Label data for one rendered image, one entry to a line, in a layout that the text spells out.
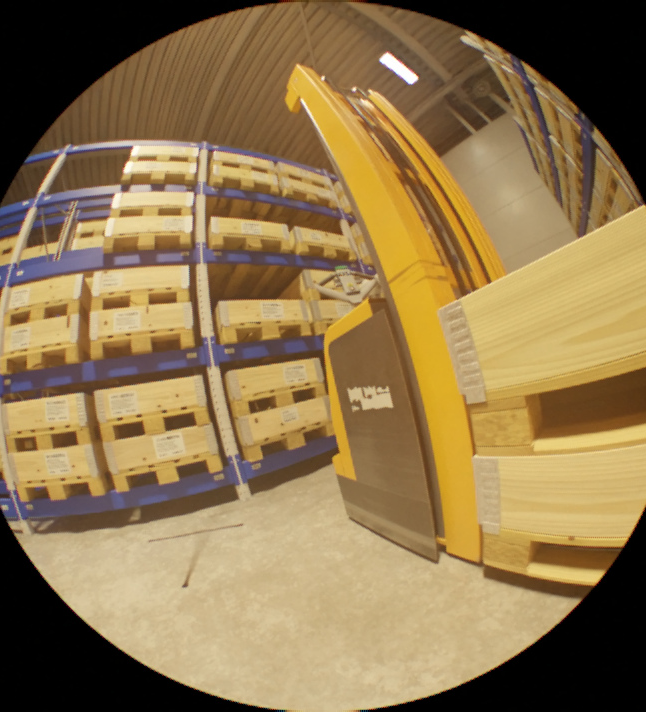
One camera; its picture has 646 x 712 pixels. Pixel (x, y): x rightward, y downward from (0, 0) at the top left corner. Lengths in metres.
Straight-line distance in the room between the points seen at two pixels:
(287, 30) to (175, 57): 2.49
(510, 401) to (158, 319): 1.93
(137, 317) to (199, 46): 6.40
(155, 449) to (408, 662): 1.68
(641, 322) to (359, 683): 0.83
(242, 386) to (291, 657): 1.64
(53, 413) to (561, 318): 2.28
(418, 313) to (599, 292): 0.45
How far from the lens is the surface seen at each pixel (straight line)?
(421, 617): 0.80
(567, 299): 0.47
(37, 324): 2.24
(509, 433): 0.55
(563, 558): 0.76
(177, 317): 1.93
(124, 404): 1.83
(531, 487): 0.58
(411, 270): 0.68
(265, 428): 1.89
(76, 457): 1.95
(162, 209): 2.58
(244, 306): 2.07
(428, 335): 0.65
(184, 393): 1.79
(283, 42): 7.29
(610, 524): 0.61
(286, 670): 0.78
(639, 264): 0.48
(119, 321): 1.96
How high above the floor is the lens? 0.66
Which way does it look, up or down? 8 degrees up
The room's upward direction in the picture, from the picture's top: 14 degrees counter-clockwise
